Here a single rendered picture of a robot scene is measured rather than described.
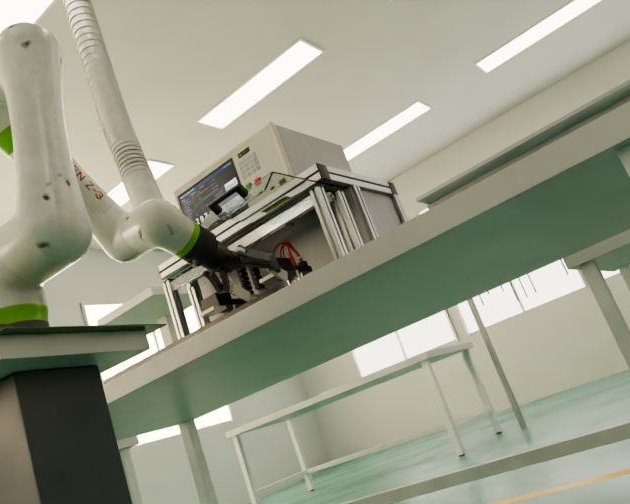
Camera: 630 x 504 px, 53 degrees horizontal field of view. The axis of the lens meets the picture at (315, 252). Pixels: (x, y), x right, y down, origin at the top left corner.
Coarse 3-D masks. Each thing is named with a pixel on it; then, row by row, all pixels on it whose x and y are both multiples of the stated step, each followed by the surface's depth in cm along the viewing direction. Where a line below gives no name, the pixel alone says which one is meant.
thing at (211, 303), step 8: (216, 296) 182; (224, 296) 184; (208, 304) 183; (216, 304) 181; (224, 304) 182; (232, 304) 185; (240, 304) 189; (208, 312) 180; (216, 312) 183; (224, 312) 191
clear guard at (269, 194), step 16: (272, 176) 155; (288, 176) 158; (256, 192) 149; (272, 192) 164; (288, 192) 168; (304, 192) 172; (224, 208) 158; (240, 208) 167; (256, 208) 171; (272, 208) 175; (288, 208) 179; (208, 224) 158
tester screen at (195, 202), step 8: (224, 168) 193; (232, 168) 191; (216, 176) 195; (224, 176) 193; (232, 176) 191; (200, 184) 199; (208, 184) 197; (216, 184) 195; (224, 184) 193; (192, 192) 200; (200, 192) 198; (208, 192) 196; (184, 200) 202; (192, 200) 200; (200, 200) 198; (208, 200) 196; (184, 208) 202; (192, 208) 200; (200, 208) 198; (208, 208) 196; (192, 216) 200; (200, 224) 198; (216, 224) 194
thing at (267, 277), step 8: (280, 264) 170; (288, 264) 173; (264, 272) 172; (288, 272) 173; (304, 272) 179; (264, 280) 169; (272, 280) 171; (280, 280) 178; (288, 280) 179; (296, 280) 178
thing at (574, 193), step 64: (512, 192) 104; (576, 192) 116; (384, 256) 117; (448, 256) 131; (512, 256) 159; (256, 320) 133; (320, 320) 151; (384, 320) 189; (128, 384) 156; (192, 384) 179; (256, 384) 234
